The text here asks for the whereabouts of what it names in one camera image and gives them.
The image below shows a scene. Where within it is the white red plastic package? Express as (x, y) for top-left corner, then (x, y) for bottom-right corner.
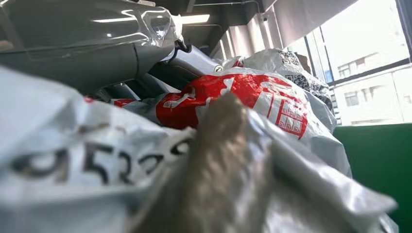
(0, 48), (400, 233)

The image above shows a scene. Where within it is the green conveyor belt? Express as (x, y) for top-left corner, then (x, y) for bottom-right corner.
(333, 123), (412, 233)

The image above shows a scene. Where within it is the ceiling light strip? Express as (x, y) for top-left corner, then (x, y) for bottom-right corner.
(179, 14), (211, 25)

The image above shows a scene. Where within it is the large window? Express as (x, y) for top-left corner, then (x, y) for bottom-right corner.
(286, 0), (412, 126)

